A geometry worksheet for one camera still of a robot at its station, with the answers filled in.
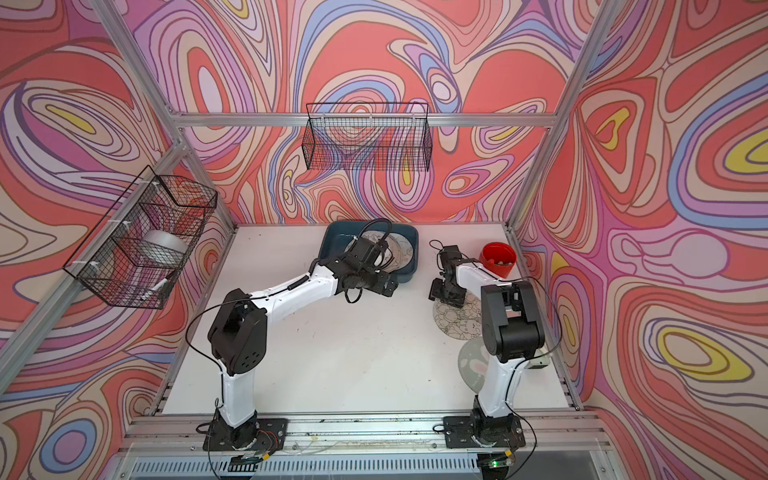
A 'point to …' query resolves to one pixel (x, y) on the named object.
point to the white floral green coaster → (391, 256)
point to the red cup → (497, 258)
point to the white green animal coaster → (459, 323)
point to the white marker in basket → (154, 288)
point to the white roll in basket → (161, 248)
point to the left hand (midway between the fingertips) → (390, 281)
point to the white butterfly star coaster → (406, 252)
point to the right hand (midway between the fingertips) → (443, 306)
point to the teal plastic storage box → (336, 236)
